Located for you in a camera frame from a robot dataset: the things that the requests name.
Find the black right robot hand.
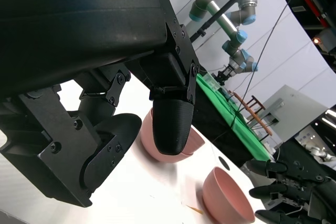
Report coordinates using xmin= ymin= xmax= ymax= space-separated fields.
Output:
xmin=248 ymin=158 xmax=336 ymax=224

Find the black boom pole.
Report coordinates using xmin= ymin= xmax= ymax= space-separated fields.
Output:
xmin=189 ymin=0 xmax=267 ymax=43

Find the pink bowl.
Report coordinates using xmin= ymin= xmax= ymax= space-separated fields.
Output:
xmin=140 ymin=107 xmax=200 ymax=163
xmin=201 ymin=166 xmax=256 ymax=224
xmin=186 ymin=125 xmax=206 ymax=154

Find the thin black hanging cable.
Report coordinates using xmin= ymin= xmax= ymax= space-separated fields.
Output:
xmin=230 ymin=0 xmax=289 ymax=130

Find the small orange stick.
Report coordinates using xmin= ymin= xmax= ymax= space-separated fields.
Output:
xmin=186 ymin=204 xmax=204 ymax=215

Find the grey metal cabinet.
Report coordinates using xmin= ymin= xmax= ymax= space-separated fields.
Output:
xmin=251 ymin=84 xmax=329 ymax=151

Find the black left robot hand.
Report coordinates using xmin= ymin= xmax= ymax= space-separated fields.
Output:
xmin=0 ymin=0 xmax=201 ymax=208

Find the green cloth table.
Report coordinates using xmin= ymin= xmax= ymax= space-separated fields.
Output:
xmin=195 ymin=73 xmax=271 ymax=162

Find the brown wooden chair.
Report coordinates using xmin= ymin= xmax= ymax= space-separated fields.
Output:
xmin=230 ymin=91 xmax=272 ymax=141

